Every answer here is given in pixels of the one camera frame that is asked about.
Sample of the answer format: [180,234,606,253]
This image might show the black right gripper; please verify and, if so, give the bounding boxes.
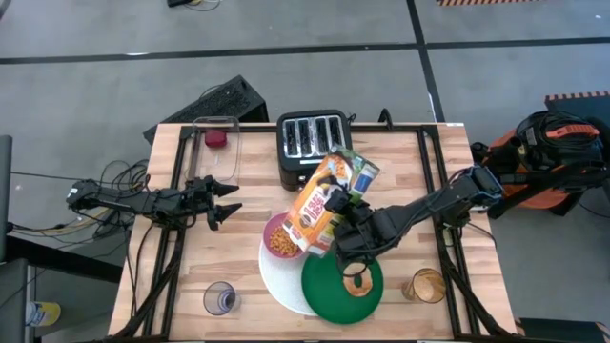
[325,189,390,266]

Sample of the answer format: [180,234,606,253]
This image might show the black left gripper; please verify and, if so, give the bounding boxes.
[187,174,244,232]

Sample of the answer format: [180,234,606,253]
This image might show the orange cereal box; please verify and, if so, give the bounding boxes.
[281,144,381,256]

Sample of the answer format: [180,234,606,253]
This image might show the red apple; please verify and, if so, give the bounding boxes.
[204,129,229,149]

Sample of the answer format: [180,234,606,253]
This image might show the toasted bagel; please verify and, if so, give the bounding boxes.
[341,261,375,299]

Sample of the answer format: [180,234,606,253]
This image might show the purple tinted glass cup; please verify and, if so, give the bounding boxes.
[203,280,242,316]

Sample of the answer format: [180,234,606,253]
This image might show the clear plastic container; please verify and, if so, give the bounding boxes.
[191,115,242,189]

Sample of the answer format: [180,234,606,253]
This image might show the pink bowl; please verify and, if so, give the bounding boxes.
[262,212,307,260]

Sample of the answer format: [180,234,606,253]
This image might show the black four-slot toaster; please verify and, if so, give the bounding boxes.
[275,109,355,192]

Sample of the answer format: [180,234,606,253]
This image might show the orange cereal pieces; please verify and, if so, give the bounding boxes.
[269,225,300,256]

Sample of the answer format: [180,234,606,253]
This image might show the green plate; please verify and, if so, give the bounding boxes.
[300,250,385,326]

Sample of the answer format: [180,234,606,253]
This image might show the white plate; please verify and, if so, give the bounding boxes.
[258,236,320,317]

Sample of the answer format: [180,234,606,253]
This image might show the amber glass cup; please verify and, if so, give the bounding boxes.
[401,267,447,305]

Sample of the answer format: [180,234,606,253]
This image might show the yellow bottle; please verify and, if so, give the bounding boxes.
[26,300,62,329]

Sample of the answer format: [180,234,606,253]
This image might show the orange and black vacuum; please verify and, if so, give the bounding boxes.
[470,109,610,221]

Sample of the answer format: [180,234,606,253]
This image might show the grey upright panel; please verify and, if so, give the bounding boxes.
[0,134,13,262]

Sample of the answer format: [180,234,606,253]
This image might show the grey box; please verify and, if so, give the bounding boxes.
[0,258,31,343]

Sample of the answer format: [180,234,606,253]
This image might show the orange black hazard strip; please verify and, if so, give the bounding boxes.
[436,0,533,8]

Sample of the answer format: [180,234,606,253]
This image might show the black box with hazard stripes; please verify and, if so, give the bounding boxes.
[516,316,610,343]

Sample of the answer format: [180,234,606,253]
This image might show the black mat with hazard stripes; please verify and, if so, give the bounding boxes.
[544,90,610,118]

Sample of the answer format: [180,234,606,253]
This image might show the black cable bundle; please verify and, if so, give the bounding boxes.
[9,159,153,240]

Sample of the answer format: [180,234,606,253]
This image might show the black device with cables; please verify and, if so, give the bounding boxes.
[166,0,223,12]

